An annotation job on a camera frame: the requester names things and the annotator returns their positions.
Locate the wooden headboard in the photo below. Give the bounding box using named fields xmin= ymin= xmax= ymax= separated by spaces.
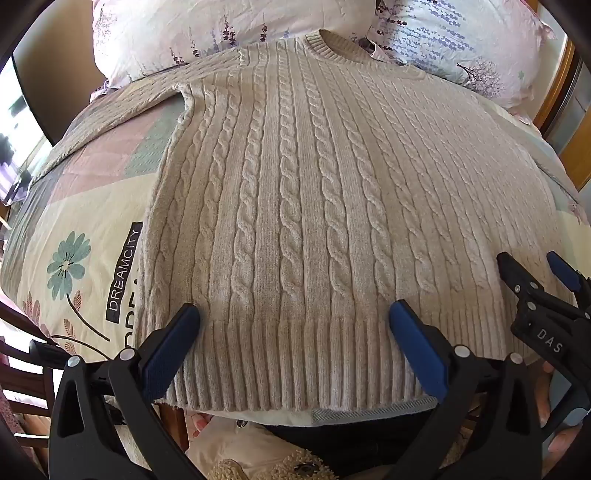
xmin=531 ymin=37 xmax=591 ymax=191

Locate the patchwork floral quilt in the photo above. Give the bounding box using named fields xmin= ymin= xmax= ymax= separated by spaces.
xmin=0 ymin=80 xmax=591 ymax=426

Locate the person's right hand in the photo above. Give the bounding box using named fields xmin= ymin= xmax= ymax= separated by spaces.
xmin=536 ymin=360 xmax=588 ymax=463

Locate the dark wooden chair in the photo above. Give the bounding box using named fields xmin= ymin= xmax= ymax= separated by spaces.
xmin=0 ymin=295 xmax=66 ymax=464

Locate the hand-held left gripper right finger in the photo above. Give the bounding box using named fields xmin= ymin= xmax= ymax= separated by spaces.
xmin=389 ymin=299 xmax=555 ymax=480

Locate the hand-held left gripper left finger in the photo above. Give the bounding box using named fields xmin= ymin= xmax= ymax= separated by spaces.
xmin=46 ymin=302 xmax=208 ymax=480

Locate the pink floral pillow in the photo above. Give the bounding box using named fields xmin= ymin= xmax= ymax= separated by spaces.
xmin=369 ymin=0 xmax=556 ymax=110
xmin=91 ymin=0 xmax=385 ymax=89

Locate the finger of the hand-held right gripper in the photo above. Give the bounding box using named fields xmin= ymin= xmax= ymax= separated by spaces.
xmin=497 ymin=250 xmax=540 ymax=302
xmin=546 ymin=250 xmax=591 ymax=297

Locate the bright window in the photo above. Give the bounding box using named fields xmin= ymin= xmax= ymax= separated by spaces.
xmin=0 ymin=54 xmax=52 ymax=205

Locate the beige fuzzy plush toy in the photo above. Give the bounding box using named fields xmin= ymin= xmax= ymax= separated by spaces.
xmin=205 ymin=455 xmax=339 ymax=480

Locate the cream printed cloth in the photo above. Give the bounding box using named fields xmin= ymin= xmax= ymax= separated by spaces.
xmin=182 ymin=408 xmax=297 ymax=477

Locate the beige cable knit sweater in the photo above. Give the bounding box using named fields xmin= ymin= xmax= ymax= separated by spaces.
xmin=32 ymin=28 xmax=576 ymax=414

